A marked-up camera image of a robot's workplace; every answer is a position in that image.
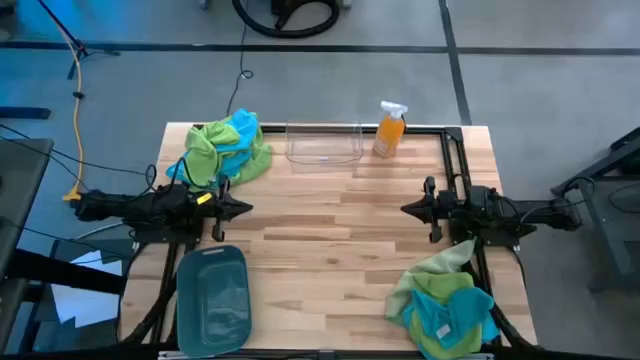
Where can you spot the white paper sheet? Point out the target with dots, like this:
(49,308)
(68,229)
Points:
(85,305)

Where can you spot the black support beam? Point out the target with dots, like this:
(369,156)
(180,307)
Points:
(60,272)

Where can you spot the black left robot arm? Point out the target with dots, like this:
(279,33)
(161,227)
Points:
(125,207)

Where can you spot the clear plastic basket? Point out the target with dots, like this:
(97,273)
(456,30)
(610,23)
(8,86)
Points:
(300,150)

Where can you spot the dark flat bar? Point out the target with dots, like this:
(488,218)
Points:
(25,113)

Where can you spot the grey side table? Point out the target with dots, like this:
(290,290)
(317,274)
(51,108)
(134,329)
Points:
(22,180)

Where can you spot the black tripod stand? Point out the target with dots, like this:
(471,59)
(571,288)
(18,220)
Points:
(81,51)

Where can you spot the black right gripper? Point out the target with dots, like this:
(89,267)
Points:
(447,207)

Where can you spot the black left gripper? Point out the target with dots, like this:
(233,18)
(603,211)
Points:
(202,207)

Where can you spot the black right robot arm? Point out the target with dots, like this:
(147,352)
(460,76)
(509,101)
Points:
(530,210)

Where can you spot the black aluminium table frame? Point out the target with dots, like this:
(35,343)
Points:
(425,131)

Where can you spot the black metal stand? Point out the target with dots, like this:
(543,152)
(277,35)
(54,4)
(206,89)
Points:
(607,235)

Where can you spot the orange spray bottle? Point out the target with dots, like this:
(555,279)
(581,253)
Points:
(389,135)

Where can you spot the teal plastic basket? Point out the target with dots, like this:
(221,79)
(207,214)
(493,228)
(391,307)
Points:
(212,300)

